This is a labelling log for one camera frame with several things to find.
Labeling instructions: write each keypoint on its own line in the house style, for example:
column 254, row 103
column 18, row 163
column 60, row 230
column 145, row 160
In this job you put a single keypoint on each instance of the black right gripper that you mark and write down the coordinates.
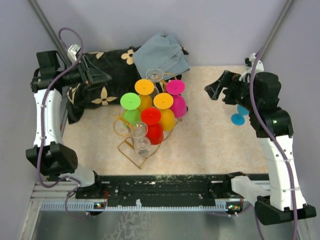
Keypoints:
column 227, row 80

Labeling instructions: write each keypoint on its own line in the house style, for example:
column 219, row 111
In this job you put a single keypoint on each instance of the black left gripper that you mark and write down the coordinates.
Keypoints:
column 96, row 75

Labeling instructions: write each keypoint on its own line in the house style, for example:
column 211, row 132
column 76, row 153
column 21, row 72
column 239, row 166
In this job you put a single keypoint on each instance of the blue wine glass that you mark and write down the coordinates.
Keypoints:
column 238, row 118

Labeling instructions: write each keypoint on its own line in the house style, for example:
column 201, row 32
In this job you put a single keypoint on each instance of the green wine glass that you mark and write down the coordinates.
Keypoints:
column 130, row 102

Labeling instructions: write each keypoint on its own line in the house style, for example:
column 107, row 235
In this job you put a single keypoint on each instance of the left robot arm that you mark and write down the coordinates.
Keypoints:
column 48, row 154

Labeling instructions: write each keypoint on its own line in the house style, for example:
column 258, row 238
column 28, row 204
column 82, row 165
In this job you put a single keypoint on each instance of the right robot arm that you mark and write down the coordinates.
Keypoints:
column 275, row 150

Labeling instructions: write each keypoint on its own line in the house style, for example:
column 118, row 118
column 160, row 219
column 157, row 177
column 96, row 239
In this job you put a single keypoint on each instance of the magenta wine glass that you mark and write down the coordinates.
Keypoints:
column 175, row 88

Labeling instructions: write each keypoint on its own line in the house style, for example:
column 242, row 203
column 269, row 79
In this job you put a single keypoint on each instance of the orange yellow wine glass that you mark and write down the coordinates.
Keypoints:
column 163, row 102

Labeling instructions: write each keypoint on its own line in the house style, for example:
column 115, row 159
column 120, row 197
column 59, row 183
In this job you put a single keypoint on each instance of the clear wine glass back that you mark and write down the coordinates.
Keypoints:
column 155, row 75

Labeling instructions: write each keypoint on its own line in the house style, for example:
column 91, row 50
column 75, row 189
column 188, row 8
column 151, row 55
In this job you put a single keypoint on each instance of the clear wine glass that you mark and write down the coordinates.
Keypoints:
column 142, row 146
column 155, row 75
column 138, row 129

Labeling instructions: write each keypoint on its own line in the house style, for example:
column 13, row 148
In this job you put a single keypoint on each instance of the clear wine glass middle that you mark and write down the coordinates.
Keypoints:
column 138, row 129

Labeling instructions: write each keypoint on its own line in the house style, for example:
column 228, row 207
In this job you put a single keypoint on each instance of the red wine glass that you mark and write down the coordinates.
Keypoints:
column 151, row 116

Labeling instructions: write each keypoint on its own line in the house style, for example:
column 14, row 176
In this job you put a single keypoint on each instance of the clear wine glass front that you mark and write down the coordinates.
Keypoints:
column 142, row 146

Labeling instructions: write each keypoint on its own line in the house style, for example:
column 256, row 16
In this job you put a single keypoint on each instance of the black cream flower blanket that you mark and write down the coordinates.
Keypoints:
column 120, row 76

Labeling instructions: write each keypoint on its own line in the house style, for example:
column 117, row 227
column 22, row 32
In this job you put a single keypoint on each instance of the grey blue folded cloth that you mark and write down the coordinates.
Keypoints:
column 162, row 52

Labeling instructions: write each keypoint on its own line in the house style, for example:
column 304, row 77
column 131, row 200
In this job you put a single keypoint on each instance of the gold wire glass rack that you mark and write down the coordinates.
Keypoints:
column 128, row 140

